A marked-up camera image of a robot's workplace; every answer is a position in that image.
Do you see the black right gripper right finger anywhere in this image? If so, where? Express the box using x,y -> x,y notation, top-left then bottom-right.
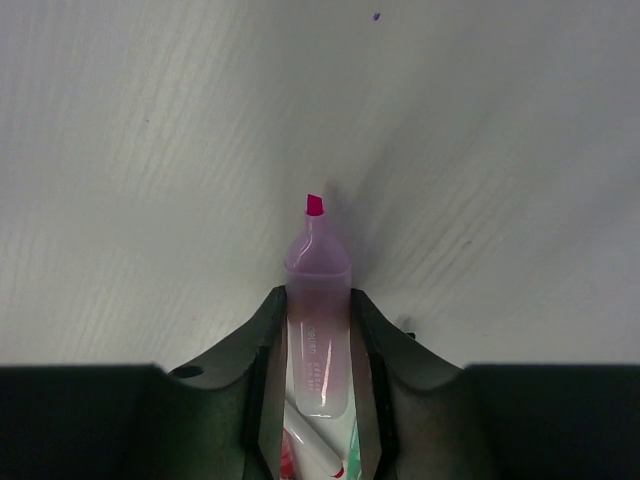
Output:
350,290 -> 495,479

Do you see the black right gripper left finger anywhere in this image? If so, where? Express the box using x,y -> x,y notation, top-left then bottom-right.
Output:
170,287 -> 288,479

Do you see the red ink clear pen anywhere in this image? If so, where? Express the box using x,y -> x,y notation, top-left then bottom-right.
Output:
279,429 -> 303,480

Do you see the green highlighter pen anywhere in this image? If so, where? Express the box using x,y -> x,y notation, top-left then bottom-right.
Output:
344,420 -> 363,480

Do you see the thin white red marker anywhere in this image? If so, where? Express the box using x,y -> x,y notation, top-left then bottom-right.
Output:
283,400 -> 345,479

